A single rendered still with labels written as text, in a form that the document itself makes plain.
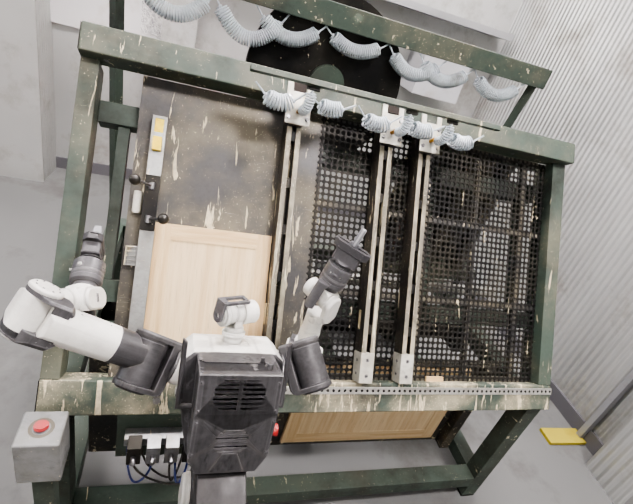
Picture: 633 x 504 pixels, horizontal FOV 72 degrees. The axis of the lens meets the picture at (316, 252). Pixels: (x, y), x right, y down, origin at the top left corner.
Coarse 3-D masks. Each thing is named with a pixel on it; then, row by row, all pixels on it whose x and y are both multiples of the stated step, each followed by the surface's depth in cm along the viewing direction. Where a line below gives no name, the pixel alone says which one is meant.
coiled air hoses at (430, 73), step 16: (144, 0) 176; (160, 0) 176; (208, 0) 182; (176, 16) 179; (192, 16) 181; (224, 16) 184; (288, 16) 192; (240, 32) 188; (256, 32) 190; (272, 32) 191; (288, 32) 194; (304, 32) 195; (336, 32) 200; (336, 48) 202; (352, 48) 202; (368, 48) 204; (400, 64) 216; (432, 64) 216; (416, 80) 217; (432, 80) 219; (448, 80) 220; (464, 80) 222; (480, 80) 230; (496, 96) 231; (512, 96) 233
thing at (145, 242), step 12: (156, 132) 156; (156, 156) 156; (156, 168) 156; (156, 216) 159; (144, 240) 154; (144, 252) 154; (144, 264) 154; (144, 276) 154; (144, 288) 154; (132, 300) 153; (144, 300) 154; (132, 312) 153; (144, 312) 154; (132, 324) 153
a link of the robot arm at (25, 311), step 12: (24, 288) 95; (12, 300) 96; (24, 300) 93; (36, 300) 94; (72, 300) 112; (12, 312) 94; (24, 312) 93; (36, 312) 94; (48, 312) 96; (0, 324) 94; (12, 324) 93; (24, 324) 94; (36, 324) 95; (12, 336) 93
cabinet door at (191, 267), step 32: (160, 224) 158; (160, 256) 158; (192, 256) 162; (224, 256) 166; (256, 256) 170; (160, 288) 158; (192, 288) 162; (224, 288) 166; (256, 288) 169; (160, 320) 158; (192, 320) 162
